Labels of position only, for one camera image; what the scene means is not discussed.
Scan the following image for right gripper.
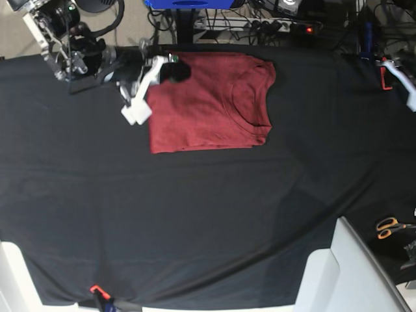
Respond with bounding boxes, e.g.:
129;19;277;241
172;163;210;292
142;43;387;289
100;47;191;124

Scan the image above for maroon long-sleeve T-shirt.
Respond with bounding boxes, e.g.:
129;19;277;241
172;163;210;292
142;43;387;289
146;52;276;154

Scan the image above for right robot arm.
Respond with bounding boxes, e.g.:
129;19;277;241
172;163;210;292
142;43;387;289
8;1;191;125

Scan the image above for orange black clamp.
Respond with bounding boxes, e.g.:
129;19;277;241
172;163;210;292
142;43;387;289
380;66;393;90

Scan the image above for blue plastic bin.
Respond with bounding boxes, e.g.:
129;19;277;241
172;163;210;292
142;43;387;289
144;0;234;10

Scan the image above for white power strip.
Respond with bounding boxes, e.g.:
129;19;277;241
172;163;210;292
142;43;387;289
194;16;323;34

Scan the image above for black table cloth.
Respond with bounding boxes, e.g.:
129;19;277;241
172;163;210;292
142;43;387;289
1;44;415;310

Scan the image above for blue orange clamp bottom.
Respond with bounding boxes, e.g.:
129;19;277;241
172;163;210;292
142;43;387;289
90;285;118;312

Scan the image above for black table leg post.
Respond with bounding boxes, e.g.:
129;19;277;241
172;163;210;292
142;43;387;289
174;8;199;44

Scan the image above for yellow handled scissors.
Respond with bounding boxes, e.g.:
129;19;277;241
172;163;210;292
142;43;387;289
376;217;415;240

